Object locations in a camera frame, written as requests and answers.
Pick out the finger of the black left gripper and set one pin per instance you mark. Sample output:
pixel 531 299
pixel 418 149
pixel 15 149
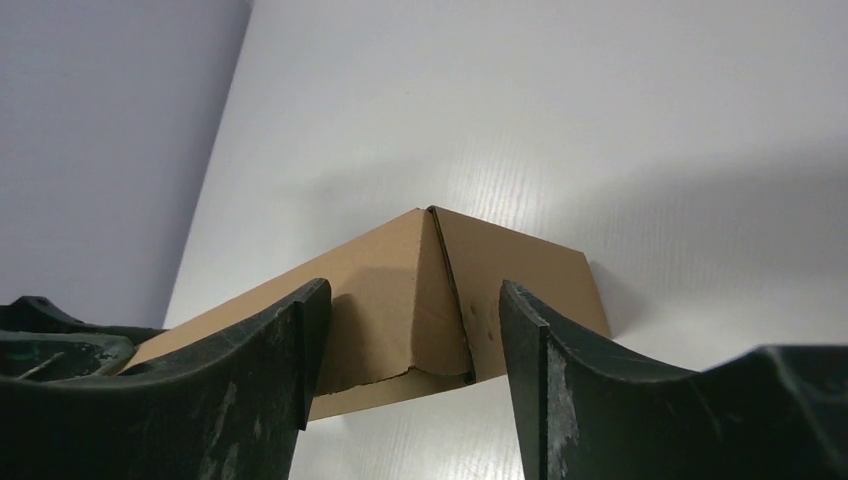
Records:
pixel 40 342

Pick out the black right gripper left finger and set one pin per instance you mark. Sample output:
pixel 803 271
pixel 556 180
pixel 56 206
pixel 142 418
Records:
pixel 228 406

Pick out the brown cardboard box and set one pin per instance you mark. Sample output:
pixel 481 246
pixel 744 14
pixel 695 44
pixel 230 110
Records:
pixel 415 306

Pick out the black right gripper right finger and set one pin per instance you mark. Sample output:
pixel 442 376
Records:
pixel 586 407

